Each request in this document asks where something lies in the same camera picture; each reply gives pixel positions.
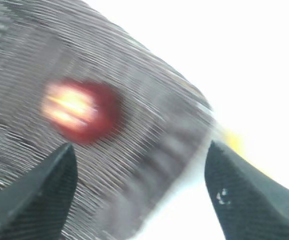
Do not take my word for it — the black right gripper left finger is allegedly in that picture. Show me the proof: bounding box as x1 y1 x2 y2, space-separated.
0 143 78 240

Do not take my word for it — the red apple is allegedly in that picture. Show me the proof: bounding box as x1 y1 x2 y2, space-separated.
41 78 122 145

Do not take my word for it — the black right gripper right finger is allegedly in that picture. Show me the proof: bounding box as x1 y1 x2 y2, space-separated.
204 141 289 240

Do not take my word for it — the dark woven rectangular basket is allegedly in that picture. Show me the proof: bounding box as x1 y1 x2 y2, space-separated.
0 0 213 240

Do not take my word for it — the orange-yellow mango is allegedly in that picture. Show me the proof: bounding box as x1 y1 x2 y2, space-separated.
222 128 246 158

